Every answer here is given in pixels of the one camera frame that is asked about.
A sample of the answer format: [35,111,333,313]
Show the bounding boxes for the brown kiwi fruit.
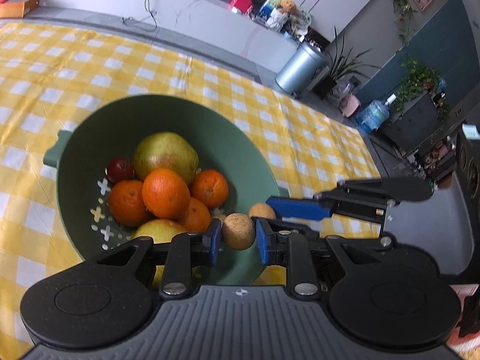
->
[222,213,256,250]
[248,202,277,219]

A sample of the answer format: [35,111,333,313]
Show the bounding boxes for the orange fruit lower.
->
[176,197,212,233]

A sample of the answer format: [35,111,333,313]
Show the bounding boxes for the orange fruit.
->
[107,180,151,228]
[190,169,230,210]
[176,197,212,233]
[142,168,191,219]

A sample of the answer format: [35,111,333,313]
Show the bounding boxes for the orange fruit right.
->
[190,169,230,210]

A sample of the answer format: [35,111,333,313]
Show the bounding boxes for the yellow pear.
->
[131,218,189,290]

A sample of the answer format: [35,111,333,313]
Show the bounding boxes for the orange fruit front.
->
[142,168,191,219]

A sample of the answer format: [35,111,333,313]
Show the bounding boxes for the water bottle jug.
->
[355,94,397,134]

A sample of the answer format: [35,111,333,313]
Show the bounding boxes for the orange fruit left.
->
[107,180,151,228]

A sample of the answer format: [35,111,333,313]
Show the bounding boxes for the red apple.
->
[106,158,134,184]

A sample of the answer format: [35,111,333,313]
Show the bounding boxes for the hanging ivy plant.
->
[392,0,450,121]

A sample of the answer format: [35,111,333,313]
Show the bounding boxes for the silver trash can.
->
[275,42,328,94]

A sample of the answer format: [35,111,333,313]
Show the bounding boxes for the potted plant right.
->
[312,28,380,99]

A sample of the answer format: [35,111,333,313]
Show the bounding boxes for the green colander bowl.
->
[42,93,291,286]

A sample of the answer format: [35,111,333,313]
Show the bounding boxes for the teddy bear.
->
[276,0,301,18]

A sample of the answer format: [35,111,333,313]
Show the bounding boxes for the white tv cabinet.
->
[41,0,298,72]

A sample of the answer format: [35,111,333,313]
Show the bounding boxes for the red box on shelf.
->
[229,0,253,15]

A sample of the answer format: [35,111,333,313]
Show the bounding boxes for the yellow checkered tablecloth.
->
[1,22,378,359]

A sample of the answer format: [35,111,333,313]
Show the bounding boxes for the orange shoe box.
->
[0,0,40,19]

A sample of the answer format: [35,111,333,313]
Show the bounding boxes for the black power cable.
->
[121,0,160,33]

